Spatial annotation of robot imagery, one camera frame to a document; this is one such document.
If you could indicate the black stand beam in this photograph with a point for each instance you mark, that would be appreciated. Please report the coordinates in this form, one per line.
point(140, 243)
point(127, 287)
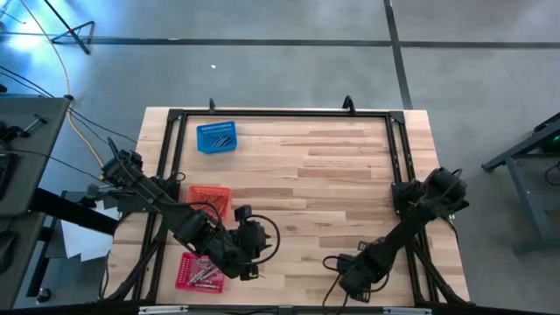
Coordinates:
point(70, 210)

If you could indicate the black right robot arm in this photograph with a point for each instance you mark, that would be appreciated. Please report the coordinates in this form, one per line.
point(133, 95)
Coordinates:
point(411, 227)

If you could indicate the black aluminium table frame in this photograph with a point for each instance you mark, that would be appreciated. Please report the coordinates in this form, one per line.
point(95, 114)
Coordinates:
point(306, 113)

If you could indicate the black floor stand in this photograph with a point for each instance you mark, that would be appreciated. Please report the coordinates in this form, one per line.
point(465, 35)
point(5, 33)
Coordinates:
point(65, 25)

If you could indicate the grey desk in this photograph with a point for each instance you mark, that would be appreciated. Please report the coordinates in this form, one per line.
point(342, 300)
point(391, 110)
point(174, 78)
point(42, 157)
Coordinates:
point(26, 284)
point(39, 166)

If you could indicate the red plastic basket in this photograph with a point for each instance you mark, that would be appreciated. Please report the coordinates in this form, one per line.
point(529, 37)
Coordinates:
point(184, 275)

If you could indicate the black frame hook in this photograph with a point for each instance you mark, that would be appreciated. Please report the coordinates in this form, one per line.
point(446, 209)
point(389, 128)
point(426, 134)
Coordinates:
point(212, 106)
point(348, 104)

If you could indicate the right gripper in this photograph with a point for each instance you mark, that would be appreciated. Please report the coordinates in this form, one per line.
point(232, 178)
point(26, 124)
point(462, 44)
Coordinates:
point(355, 277)

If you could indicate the orange plastic basket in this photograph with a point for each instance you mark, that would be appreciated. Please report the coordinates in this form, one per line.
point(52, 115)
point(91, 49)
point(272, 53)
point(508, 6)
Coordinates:
point(219, 192)

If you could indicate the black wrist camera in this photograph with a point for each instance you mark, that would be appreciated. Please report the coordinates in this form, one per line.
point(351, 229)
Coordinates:
point(242, 213)
point(345, 260)

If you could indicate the black caster wheel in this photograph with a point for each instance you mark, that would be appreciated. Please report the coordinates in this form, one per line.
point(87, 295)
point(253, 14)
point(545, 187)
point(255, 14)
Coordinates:
point(44, 295)

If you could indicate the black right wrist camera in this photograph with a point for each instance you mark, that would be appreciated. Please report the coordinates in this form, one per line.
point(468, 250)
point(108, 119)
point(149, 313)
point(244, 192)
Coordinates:
point(345, 260)

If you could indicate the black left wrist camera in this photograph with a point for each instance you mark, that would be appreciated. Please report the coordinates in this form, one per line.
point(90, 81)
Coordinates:
point(242, 213)

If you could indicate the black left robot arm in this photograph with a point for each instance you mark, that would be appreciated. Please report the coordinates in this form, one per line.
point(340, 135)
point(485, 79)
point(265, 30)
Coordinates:
point(175, 214)

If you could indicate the black clamp tool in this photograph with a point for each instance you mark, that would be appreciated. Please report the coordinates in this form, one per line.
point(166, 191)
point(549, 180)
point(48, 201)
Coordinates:
point(13, 131)

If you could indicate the silver aluminium bar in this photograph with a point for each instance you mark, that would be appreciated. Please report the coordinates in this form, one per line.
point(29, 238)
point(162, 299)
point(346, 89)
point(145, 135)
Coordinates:
point(162, 310)
point(407, 311)

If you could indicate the dark grey side table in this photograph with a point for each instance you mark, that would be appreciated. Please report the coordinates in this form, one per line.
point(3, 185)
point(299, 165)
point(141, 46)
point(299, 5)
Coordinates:
point(527, 197)

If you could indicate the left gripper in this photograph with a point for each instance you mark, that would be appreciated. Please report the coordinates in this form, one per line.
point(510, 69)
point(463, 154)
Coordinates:
point(250, 240)

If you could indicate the blue plastic basket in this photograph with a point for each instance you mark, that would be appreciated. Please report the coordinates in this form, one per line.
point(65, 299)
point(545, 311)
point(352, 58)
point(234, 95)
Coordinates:
point(205, 146)

